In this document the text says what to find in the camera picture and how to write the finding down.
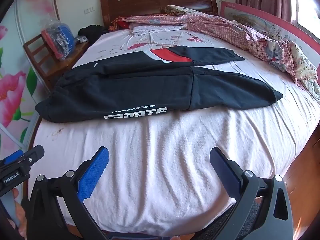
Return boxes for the wooden headboard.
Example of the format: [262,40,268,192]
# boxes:
[99,0,218,29]

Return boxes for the pink checked quilt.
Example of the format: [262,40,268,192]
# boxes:
[120,11,320,96]

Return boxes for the pink cartoon bed guard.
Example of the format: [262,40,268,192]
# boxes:
[220,1,320,64]

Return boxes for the person's left hand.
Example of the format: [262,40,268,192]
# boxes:
[10,187,28,233]

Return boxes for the white folded bedding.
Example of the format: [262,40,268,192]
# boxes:
[129,22,187,37]

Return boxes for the black clothes pile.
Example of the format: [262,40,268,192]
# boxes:
[78,25,110,44]

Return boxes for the clear plastic bag of clothes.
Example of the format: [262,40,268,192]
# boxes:
[41,18,77,61]

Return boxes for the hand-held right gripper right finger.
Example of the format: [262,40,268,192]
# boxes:
[209,147,294,240]

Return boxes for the bed with pink floral sheet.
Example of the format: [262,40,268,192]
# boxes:
[27,26,320,238]

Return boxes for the black pants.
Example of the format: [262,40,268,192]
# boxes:
[34,45,284,124]

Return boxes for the window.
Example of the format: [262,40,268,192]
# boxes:
[287,0,320,30]

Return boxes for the orange fringed cloth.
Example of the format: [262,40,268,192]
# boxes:
[111,16,125,31]

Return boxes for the floral wardrobe door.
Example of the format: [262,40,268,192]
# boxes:
[0,0,61,162]

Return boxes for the beige floral pillow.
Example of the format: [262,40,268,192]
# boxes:
[164,4,202,16]

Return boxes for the wooden chair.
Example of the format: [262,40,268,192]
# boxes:
[23,33,91,91]

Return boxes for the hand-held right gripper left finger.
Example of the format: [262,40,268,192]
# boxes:
[21,146,110,240]

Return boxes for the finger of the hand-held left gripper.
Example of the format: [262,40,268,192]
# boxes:
[0,149,24,167]
[23,145,45,167]

